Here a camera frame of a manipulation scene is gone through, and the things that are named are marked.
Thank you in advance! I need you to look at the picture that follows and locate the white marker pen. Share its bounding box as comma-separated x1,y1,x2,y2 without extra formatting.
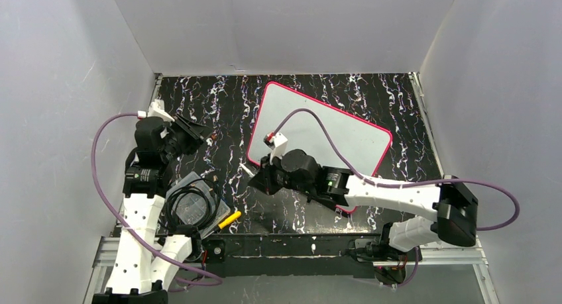
239,163,255,177

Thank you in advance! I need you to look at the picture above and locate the pink framed whiteboard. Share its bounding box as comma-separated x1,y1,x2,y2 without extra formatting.
246,81,394,214

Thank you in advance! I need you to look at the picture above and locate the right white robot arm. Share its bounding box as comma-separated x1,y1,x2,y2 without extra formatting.
249,150,478,253

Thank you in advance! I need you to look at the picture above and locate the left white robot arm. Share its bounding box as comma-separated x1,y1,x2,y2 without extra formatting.
91,115,212,303

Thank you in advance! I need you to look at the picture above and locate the clear plastic parts box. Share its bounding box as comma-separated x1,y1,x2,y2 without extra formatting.
161,172,231,235

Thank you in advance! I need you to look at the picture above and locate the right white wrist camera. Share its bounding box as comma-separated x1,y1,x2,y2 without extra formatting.
264,132,288,164

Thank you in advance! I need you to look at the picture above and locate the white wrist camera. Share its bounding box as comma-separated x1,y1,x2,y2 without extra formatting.
137,99,175,122
264,132,288,164

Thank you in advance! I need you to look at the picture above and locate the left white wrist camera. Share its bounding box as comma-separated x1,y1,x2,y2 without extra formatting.
137,99,175,122

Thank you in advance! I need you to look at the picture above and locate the yellow handled tool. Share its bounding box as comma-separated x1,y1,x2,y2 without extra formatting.
217,211,242,230

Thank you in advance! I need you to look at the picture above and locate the coiled black cable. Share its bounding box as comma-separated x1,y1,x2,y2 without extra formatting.
166,179,221,232

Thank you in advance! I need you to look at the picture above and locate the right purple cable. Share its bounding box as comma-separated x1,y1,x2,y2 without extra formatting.
272,108,521,232

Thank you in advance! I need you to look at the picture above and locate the purple cable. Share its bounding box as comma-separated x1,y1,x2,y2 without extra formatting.
91,113,223,293
272,108,521,232

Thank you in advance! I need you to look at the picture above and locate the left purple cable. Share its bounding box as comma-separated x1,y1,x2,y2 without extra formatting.
91,113,223,293

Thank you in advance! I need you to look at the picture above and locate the aluminium frame rail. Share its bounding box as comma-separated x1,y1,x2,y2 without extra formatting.
91,235,489,268

